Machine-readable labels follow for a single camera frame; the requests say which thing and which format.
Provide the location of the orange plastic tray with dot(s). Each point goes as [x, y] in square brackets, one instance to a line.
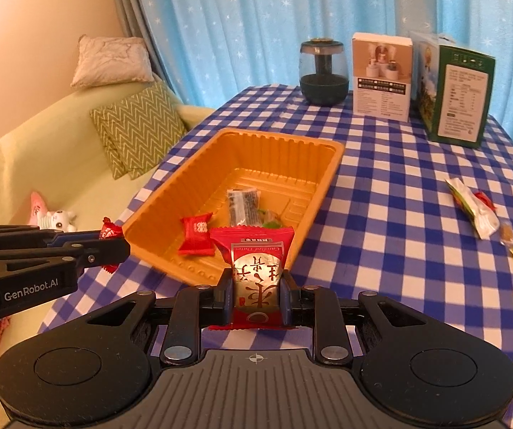
[256, 156]

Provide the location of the blue white checkered tablecloth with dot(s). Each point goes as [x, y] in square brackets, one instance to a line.
[395, 178]

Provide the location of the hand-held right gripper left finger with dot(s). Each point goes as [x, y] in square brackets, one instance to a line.
[229, 299]

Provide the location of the green product box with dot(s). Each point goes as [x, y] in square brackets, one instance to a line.
[457, 102]

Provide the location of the red silver date packet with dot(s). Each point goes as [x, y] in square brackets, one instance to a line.
[256, 277]

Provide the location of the light green sofa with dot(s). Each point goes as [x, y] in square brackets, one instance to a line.
[37, 156]

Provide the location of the blue star curtain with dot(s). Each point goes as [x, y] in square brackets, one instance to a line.
[261, 22]

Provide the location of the brown clear candy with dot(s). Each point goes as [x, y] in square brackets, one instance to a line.
[505, 232]

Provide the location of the dark green glass humidifier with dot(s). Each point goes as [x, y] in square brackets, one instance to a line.
[323, 85]

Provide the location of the green zigzag pillow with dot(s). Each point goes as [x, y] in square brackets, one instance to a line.
[107, 152]
[145, 125]

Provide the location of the white plush toy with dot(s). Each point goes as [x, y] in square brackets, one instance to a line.
[60, 220]

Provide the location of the red twisted wrapper candy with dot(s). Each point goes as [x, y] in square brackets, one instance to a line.
[111, 232]

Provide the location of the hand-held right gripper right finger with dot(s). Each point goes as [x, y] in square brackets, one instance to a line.
[286, 299]

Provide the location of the grey curtain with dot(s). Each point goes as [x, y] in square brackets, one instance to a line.
[131, 13]

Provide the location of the pink star plush toy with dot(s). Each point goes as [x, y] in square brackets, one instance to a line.
[37, 205]

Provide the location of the small red candy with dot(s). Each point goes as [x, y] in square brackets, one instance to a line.
[484, 199]

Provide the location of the beige pillow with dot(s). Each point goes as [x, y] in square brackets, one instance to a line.
[109, 60]

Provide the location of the white product box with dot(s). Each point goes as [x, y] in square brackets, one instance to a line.
[381, 89]

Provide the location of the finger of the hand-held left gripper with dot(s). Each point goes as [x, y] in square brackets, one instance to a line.
[73, 237]
[100, 252]

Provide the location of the red white-print snack packet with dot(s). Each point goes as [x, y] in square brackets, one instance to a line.
[196, 234]

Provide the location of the dark clear snack packet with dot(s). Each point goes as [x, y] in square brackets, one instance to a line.
[243, 205]

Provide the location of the white snack packet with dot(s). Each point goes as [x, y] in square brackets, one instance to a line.
[477, 214]

